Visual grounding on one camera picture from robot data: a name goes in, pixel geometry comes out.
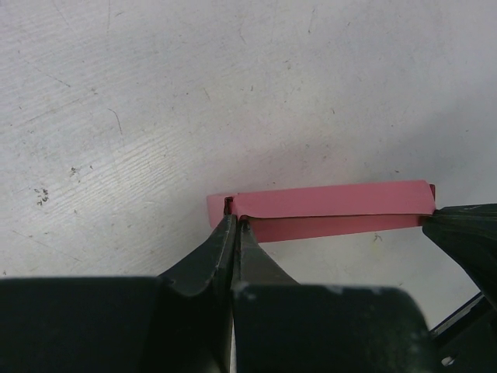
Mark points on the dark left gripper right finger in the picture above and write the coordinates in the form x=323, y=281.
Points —
x=284, y=326

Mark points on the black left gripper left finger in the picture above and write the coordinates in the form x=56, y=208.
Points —
x=178, y=321

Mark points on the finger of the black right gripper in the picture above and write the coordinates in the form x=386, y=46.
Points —
x=467, y=234

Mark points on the pink paper box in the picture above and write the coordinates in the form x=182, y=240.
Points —
x=313, y=212

